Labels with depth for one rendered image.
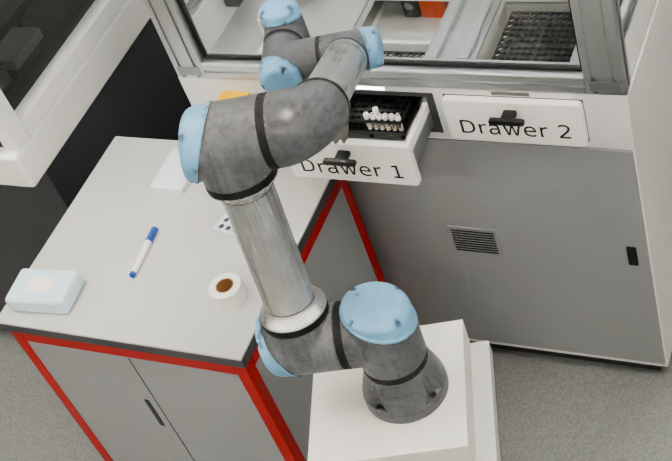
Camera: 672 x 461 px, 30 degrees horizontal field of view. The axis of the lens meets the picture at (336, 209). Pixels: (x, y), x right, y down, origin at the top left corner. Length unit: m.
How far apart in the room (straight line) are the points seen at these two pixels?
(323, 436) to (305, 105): 0.65
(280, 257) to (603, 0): 0.78
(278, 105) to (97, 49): 1.41
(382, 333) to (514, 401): 1.21
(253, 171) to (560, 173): 0.97
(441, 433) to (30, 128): 1.31
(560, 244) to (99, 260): 1.02
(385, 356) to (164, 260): 0.81
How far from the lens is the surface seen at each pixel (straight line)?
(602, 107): 2.50
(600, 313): 3.01
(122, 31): 3.27
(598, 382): 3.20
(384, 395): 2.15
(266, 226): 1.94
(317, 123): 1.83
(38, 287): 2.77
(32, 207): 3.23
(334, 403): 2.25
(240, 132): 1.83
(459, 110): 2.59
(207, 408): 2.74
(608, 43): 2.40
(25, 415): 3.71
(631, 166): 2.61
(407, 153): 2.51
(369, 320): 2.04
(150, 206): 2.88
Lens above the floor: 2.59
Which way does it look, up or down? 43 degrees down
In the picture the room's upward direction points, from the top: 22 degrees counter-clockwise
